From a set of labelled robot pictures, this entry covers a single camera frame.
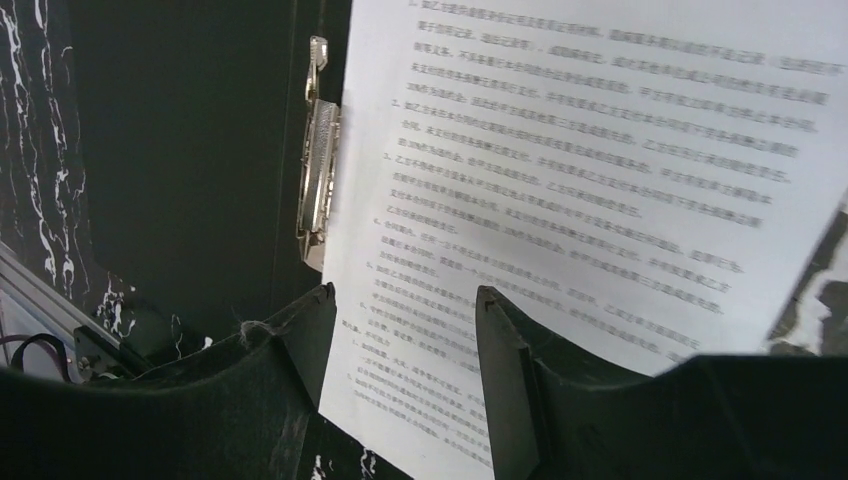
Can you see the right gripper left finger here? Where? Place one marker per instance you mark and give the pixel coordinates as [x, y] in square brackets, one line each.
[238, 409]

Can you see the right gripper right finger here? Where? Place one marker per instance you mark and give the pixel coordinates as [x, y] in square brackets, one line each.
[557, 411]

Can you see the printed paper sheet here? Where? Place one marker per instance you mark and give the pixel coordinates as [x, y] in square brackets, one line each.
[650, 180]

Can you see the white A4 file folder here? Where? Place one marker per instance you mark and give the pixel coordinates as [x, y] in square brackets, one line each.
[193, 117]

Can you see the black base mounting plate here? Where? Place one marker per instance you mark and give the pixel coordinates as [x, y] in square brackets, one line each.
[131, 337]

